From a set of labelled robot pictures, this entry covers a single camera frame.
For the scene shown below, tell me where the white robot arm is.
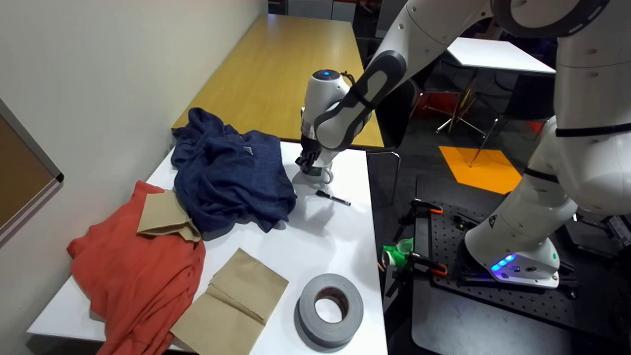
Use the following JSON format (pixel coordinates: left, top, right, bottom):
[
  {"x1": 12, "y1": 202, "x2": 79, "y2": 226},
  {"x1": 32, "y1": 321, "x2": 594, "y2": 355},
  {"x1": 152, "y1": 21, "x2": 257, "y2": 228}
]
[{"x1": 298, "y1": 0, "x2": 631, "y2": 287}]

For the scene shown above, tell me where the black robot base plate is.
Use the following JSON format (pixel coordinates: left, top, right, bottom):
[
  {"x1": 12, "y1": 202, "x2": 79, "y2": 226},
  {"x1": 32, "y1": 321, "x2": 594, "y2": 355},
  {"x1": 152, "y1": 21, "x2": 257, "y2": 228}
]
[{"x1": 412, "y1": 204, "x2": 629, "y2": 355}]

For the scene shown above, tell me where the dark blue towel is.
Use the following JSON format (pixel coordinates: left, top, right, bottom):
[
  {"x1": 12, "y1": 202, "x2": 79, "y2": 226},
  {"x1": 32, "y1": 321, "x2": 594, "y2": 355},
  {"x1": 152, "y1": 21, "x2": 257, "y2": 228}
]
[{"x1": 172, "y1": 108, "x2": 298, "y2": 240}]

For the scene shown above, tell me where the black marker pen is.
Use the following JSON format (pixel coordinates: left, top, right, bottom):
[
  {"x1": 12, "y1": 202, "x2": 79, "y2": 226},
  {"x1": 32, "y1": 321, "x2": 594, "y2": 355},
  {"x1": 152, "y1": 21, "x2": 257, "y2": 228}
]
[{"x1": 316, "y1": 189, "x2": 351, "y2": 206}]

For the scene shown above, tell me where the tan cloth on red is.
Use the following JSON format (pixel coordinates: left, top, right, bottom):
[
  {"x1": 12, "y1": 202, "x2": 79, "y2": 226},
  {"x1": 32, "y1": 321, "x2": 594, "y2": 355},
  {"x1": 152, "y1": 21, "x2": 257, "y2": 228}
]
[{"x1": 138, "y1": 191, "x2": 201, "y2": 242}]

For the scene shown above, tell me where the orange handled clamp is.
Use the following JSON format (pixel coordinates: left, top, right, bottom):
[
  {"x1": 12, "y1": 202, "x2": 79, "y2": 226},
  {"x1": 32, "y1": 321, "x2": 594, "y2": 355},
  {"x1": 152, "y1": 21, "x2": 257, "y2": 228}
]
[
  {"x1": 410, "y1": 198, "x2": 444, "y2": 216},
  {"x1": 408, "y1": 252, "x2": 450, "y2": 277}
]

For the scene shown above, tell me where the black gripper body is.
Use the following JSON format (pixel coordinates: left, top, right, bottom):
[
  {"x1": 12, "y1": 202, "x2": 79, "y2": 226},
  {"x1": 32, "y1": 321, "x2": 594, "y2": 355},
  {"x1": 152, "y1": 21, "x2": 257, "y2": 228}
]
[{"x1": 296, "y1": 135, "x2": 335, "y2": 177}]

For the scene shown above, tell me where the cork notice board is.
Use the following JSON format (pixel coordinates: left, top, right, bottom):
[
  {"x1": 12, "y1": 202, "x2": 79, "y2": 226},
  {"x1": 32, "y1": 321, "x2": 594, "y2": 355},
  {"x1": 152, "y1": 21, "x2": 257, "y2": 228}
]
[{"x1": 0, "y1": 98, "x2": 65, "y2": 244}]

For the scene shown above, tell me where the white background table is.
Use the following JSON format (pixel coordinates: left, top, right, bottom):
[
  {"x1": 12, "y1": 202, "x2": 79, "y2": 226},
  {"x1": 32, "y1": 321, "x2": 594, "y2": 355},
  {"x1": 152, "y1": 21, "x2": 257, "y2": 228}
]
[{"x1": 448, "y1": 37, "x2": 554, "y2": 74}]

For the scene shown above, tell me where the red orange cloth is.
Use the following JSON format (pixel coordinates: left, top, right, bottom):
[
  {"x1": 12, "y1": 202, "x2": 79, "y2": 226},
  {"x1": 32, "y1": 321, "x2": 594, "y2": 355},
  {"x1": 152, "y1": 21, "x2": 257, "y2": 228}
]
[{"x1": 67, "y1": 181, "x2": 205, "y2": 355}]

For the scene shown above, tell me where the grey duct tape roll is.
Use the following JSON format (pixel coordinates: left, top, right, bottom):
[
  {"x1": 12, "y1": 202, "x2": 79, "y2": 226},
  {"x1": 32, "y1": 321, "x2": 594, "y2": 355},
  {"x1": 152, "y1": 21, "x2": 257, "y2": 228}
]
[{"x1": 294, "y1": 273, "x2": 363, "y2": 350}]

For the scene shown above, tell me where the white table board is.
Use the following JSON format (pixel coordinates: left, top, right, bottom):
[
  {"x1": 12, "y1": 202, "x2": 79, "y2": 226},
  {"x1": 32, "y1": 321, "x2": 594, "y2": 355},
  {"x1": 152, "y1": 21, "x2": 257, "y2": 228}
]
[{"x1": 30, "y1": 141, "x2": 387, "y2": 355}]

